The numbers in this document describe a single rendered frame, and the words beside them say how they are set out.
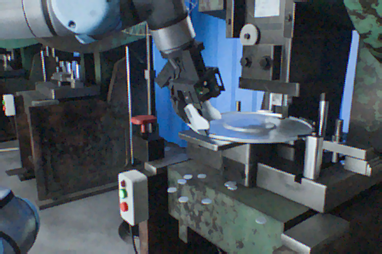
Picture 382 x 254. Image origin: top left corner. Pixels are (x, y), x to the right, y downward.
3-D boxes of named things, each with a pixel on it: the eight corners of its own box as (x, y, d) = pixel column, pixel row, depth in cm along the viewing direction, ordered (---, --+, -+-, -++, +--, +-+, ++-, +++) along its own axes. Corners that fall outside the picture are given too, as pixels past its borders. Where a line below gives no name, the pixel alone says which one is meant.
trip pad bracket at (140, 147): (149, 200, 101) (147, 137, 96) (133, 189, 108) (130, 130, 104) (165, 194, 105) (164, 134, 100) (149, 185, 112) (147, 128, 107)
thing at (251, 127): (336, 128, 81) (336, 125, 81) (256, 152, 63) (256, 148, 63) (245, 110, 103) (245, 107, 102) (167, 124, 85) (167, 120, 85)
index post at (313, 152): (314, 180, 69) (318, 135, 67) (301, 176, 72) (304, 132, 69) (321, 176, 71) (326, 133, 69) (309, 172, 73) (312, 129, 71)
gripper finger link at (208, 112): (221, 138, 71) (208, 101, 66) (202, 133, 75) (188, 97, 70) (230, 130, 72) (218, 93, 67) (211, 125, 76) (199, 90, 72)
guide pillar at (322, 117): (321, 139, 88) (327, 85, 84) (314, 137, 89) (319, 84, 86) (327, 138, 89) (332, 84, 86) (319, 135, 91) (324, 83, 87)
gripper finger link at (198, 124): (211, 147, 69) (198, 110, 65) (193, 141, 73) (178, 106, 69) (221, 139, 71) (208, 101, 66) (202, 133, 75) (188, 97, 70)
